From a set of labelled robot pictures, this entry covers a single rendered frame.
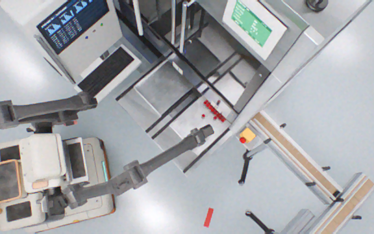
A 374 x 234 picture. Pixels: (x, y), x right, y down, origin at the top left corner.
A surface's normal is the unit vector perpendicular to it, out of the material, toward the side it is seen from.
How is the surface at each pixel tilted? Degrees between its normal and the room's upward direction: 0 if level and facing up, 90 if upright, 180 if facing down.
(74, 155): 0
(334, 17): 0
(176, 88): 0
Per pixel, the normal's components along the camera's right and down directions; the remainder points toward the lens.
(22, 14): 0.05, -0.25
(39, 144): 0.69, -0.34
